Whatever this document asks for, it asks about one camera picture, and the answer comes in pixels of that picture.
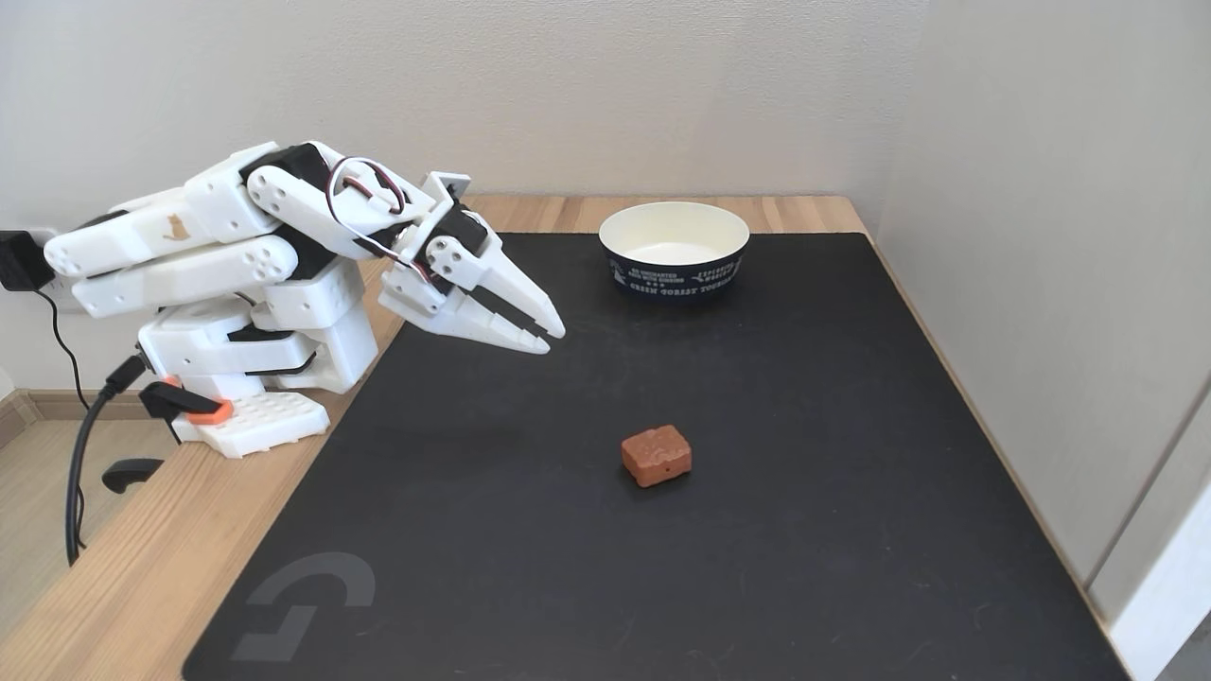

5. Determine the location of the brown block toy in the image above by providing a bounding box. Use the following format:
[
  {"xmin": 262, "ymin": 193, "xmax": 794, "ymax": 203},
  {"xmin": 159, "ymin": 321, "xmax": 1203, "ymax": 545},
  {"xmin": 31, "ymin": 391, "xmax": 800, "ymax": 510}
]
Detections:
[{"xmin": 621, "ymin": 424, "xmax": 693, "ymax": 489}]

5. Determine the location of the black desk mat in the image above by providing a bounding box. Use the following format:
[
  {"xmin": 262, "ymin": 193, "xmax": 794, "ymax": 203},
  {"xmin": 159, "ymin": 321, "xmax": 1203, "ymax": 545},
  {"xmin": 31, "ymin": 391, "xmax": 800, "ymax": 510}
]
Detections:
[{"xmin": 182, "ymin": 232, "xmax": 1132, "ymax": 681}]

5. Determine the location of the white door frame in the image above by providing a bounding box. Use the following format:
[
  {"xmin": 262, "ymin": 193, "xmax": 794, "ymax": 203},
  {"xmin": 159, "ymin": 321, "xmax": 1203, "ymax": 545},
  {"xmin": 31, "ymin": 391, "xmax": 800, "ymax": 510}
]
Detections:
[{"xmin": 1086, "ymin": 376, "xmax": 1211, "ymax": 681}]

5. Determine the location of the thin black adapter cable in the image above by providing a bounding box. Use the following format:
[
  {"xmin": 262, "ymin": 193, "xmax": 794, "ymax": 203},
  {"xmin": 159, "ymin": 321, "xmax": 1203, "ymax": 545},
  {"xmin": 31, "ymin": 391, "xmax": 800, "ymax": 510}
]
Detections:
[{"xmin": 35, "ymin": 288, "xmax": 92, "ymax": 410}]

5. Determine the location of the black power adapter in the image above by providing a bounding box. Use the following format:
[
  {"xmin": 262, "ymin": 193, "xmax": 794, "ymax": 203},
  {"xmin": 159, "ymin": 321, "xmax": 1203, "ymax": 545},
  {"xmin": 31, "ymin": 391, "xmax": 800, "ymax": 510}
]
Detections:
[{"xmin": 0, "ymin": 231, "xmax": 56, "ymax": 293}]

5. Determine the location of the wooden baseboard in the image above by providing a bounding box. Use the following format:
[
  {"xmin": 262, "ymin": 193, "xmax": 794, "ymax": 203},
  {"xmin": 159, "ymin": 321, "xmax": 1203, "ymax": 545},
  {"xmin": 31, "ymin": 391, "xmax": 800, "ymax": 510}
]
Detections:
[{"xmin": 0, "ymin": 388, "xmax": 129, "ymax": 450}]

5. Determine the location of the black and orange clamp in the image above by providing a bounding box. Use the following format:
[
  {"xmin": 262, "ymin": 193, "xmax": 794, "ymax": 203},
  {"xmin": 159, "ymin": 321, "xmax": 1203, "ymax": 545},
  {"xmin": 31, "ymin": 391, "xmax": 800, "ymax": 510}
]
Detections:
[{"xmin": 101, "ymin": 378, "xmax": 236, "ymax": 496}]

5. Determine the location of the red black white servo wire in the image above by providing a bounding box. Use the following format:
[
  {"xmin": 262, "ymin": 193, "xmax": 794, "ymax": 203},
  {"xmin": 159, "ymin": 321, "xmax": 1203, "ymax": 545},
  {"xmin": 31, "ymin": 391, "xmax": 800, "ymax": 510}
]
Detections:
[{"xmin": 325, "ymin": 156, "xmax": 438, "ymax": 285}]

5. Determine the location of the white wall outlet plate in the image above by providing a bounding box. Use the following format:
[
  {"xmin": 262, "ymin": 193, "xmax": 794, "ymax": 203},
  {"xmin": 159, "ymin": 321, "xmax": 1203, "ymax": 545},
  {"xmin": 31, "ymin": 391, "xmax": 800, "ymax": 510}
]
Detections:
[{"xmin": 26, "ymin": 227, "xmax": 88, "ymax": 314}]

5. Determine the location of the white and navy paper bowl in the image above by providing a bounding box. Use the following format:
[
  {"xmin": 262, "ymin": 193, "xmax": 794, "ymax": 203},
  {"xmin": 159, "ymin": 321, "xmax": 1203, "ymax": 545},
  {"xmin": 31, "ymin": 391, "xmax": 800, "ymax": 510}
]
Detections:
[{"xmin": 598, "ymin": 201, "xmax": 751, "ymax": 303}]

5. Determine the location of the thick black cable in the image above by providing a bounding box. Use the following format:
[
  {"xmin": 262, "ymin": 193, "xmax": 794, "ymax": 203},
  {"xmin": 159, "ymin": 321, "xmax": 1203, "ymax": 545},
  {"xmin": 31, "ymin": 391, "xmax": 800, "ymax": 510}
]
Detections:
[{"xmin": 63, "ymin": 354, "xmax": 149, "ymax": 568}]

